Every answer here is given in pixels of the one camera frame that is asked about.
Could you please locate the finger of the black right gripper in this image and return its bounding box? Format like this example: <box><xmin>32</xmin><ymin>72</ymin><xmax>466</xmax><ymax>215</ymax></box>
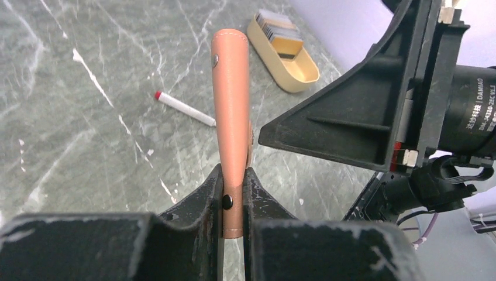
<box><xmin>259</xmin><ymin>1</ymin><xmax>441</xmax><ymax>172</ymax></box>

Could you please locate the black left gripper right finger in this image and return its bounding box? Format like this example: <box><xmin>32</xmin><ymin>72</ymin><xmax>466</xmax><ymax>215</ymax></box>
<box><xmin>243</xmin><ymin>168</ymin><xmax>423</xmax><ymax>280</ymax></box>

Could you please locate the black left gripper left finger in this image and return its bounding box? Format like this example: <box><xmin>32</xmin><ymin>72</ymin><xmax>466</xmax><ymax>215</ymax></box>
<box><xmin>1</xmin><ymin>166</ymin><xmax>223</xmax><ymax>280</ymax></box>

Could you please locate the beige oval tray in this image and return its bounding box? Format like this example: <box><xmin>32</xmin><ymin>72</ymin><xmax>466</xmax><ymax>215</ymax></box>
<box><xmin>246</xmin><ymin>17</ymin><xmax>320</xmax><ymax>93</ymax></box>

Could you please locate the pink leather card holder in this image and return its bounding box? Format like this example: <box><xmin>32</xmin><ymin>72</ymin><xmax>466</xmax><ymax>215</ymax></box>
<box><xmin>211</xmin><ymin>29</ymin><xmax>253</xmax><ymax>239</ymax></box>

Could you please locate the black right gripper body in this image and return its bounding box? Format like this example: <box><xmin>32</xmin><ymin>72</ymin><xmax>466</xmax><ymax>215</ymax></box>
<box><xmin>387</xmin><ymin>20</ymin><xmax>495</xmax><ymax>217</ymax></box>

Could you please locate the white pen with red cap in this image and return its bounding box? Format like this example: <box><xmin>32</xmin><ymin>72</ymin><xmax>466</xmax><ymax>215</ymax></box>
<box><xmin>154</xmin><ymin>91</ymin><xmax>216</xmax><ymax>127</ymax></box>

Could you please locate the stack of credit cards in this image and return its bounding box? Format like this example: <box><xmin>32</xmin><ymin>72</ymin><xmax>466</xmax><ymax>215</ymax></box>
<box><xmin>256</xmin><ymin>9</ymin><xmax>304</xmax><ymax>60</ymax></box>

